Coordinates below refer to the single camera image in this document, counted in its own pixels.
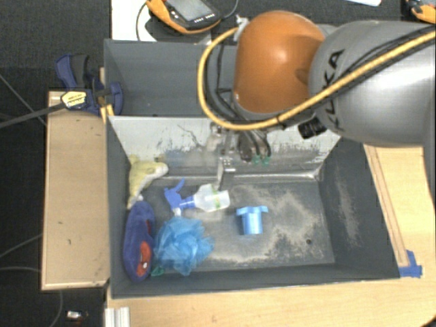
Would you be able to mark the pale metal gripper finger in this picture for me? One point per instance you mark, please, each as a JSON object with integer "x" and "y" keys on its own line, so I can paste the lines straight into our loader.
{"x": 226, "y": 177}
{"x": 214, "y": 140}

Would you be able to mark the clear spray bottle blue head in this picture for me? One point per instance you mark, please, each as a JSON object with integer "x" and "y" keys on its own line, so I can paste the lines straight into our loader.
{"x": 213, "y": 200}

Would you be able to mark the blue plastic flanged cylinder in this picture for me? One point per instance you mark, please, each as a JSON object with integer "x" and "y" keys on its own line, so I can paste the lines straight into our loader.
{"x": 250, "y": 221}

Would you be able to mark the pale yellow plush toy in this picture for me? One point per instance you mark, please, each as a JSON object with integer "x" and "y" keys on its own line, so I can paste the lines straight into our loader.
{"x": 144, "y": 173}

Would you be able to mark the grey metal bin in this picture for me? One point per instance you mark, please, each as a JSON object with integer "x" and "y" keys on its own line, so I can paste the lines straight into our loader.
{"x": 289, "y": 223}

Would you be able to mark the blue mesh bath sponge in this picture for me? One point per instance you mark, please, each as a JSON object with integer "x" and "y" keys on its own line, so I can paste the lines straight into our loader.
{"x": 182, "y": 244}

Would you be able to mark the dark blue and red plush toy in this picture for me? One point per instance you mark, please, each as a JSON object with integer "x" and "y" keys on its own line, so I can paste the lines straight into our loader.
{"x": 136, "y": 237}

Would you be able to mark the pale wood board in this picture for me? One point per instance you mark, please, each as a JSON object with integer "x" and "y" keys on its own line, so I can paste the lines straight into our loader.
{"x": 76, "y": 199}

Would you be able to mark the black cylinder on white bracket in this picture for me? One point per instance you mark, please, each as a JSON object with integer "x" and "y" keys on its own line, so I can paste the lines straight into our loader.
{"x": 310, "y": 128}

